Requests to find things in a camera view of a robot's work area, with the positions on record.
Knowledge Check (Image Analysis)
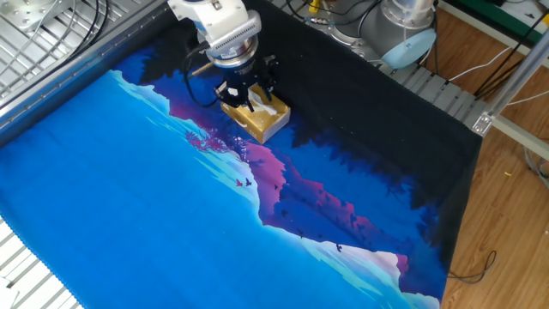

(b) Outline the thin black floor cable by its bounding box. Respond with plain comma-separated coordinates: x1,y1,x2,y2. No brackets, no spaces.
448,250,498,285

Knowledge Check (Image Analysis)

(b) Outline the aluminium frame crossbeam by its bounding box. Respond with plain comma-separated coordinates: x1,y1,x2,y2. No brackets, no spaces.
492,115,549,161

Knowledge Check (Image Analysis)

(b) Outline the metal mounting plate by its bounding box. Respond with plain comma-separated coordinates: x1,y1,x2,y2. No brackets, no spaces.
0,0,59,33

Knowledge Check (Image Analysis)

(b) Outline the blue mountain landscape tablecloth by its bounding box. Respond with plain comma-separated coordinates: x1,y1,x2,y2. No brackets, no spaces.
0,0,484,309

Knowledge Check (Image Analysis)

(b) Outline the gold tissue pack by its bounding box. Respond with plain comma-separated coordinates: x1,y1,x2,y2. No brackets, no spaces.
220,83,292,145

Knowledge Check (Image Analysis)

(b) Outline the white paper sheet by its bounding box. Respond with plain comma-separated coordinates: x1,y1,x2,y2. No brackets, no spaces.
0,276,21,309

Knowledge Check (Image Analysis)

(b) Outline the grey cable coil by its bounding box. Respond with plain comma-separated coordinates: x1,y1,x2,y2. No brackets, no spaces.
522,145,549,190

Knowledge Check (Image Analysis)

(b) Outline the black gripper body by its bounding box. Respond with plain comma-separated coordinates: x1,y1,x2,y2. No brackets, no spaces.
222,64,263,106

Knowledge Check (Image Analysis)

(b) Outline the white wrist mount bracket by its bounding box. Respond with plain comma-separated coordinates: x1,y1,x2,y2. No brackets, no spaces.
166,0,262,57

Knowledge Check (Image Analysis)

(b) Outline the aluminium table edge rail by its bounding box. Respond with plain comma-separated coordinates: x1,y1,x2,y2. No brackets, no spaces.
0,0,172,147

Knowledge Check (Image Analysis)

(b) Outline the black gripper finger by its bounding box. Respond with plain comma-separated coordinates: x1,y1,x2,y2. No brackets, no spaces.
259,54,280,103
214,81,256,113

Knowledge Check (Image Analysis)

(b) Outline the thick black cable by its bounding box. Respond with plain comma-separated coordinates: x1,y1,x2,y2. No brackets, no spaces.
0,0,111,94

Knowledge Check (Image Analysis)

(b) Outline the aluminium frame post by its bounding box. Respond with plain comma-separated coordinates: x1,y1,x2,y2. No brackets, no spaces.
471,29,549,138

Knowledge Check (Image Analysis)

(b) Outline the black floor cable bundle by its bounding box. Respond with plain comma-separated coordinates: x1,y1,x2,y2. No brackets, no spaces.
474,12,549,98

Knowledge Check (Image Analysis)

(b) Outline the white floor cable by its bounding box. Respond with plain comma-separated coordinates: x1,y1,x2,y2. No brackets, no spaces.
505,89,549,106
448,45,514,82

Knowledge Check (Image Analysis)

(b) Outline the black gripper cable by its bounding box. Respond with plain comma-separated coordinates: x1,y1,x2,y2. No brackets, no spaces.
182,42,220,108

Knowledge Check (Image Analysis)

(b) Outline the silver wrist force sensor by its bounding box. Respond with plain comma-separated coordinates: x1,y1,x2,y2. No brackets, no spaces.
205,36,261,70

